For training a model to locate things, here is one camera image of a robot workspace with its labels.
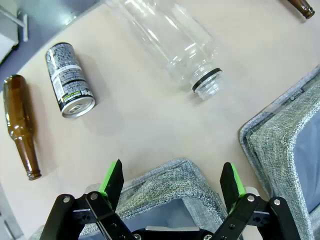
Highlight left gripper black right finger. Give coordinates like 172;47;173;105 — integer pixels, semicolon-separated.
209;161;312;240

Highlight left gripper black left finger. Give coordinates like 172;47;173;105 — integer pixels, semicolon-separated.
39;158;136;240

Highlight black Pepsi can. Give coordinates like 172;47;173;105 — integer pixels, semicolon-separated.
45;42;97;119

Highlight brown glass beer bottle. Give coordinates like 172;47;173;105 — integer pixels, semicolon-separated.
286;0;316;20
2;74;42;181

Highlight large clear plastic bottle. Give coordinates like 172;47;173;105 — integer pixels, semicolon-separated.
104;0;224;101

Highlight grey fabric basket labelled bottle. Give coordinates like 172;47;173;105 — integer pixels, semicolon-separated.
29;157;226;240

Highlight grey fabric basket labelled plastic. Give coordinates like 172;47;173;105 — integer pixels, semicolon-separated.
239;64;320;240

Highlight white wheeled cabinet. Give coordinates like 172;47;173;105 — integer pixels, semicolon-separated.
0;32;20;66

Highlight wooden top desk white legs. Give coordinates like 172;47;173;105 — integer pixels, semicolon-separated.
0;4;29;43

